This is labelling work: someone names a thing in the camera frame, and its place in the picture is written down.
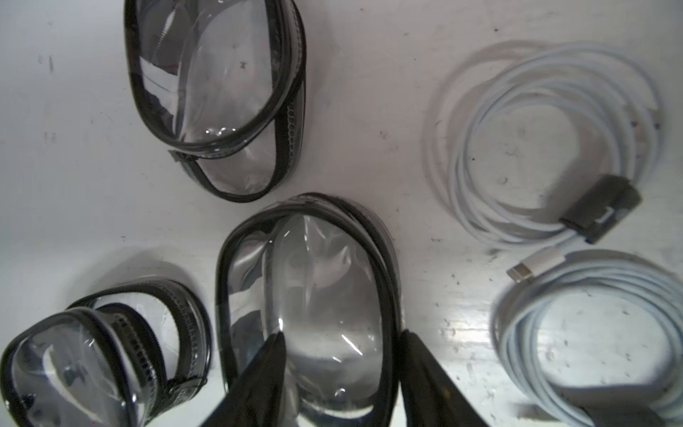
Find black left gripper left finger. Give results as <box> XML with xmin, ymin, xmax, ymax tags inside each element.
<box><xmin>202</xmin><ymin>333</ymin><xmax>286</xmax><ymax>427</ymax></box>

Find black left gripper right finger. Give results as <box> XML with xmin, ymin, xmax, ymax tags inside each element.
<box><xmin>399</xmin><ymin>330</ymin><xmax>487</xmax><ymax>427</ymax></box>

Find clear pouch black zipper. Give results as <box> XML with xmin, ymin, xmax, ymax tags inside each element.
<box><xmin>215</xmin><ymin>192</ymin><xmax>402</xmax><ymax>426</ymax></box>

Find white cable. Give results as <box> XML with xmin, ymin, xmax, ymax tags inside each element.
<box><xmin>446</xmin><ymin>42</ymin><xmax>665</xmax><ymax>249</ymax></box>
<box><xmin>490</xmin><ymin>246</ymin><xmax>683</xmax><ymax>427</ymax></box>

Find clear pouch left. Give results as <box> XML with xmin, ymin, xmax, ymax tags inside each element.
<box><xmin>1</xmin><ymin>278</ymin><xmax>212</xmax><ymax>426</ymax></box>

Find clear pouch far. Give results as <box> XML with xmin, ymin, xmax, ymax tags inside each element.
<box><xmin>124</xmin><ymin>1</ymin><xmax>307</xmax><ymax>204</ymax></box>

